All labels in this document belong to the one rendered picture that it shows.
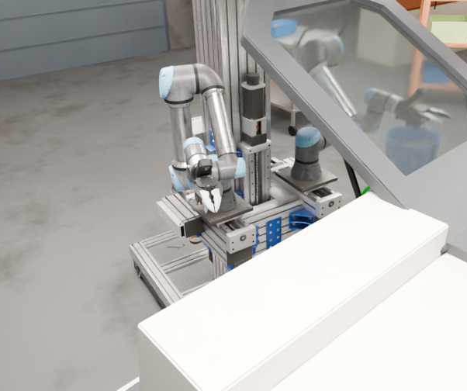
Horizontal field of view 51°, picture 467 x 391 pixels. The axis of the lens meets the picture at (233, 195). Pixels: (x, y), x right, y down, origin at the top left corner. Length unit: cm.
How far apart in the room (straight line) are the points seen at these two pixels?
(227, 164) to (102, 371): 161
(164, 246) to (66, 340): 86
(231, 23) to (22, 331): 225
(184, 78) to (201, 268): 158
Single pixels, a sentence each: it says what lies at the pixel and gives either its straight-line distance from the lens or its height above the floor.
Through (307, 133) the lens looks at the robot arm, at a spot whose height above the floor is 126.
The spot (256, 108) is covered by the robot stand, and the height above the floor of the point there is 143.
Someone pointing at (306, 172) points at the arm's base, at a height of 108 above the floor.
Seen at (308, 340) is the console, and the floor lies 152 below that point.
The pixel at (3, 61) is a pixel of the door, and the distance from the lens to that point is 874.
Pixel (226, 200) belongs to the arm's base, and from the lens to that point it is 215.
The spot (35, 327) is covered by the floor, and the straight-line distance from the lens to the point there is 338.
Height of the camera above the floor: 220
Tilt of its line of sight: 30 degrees down
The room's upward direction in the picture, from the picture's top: 3 degrees counter-clockwise
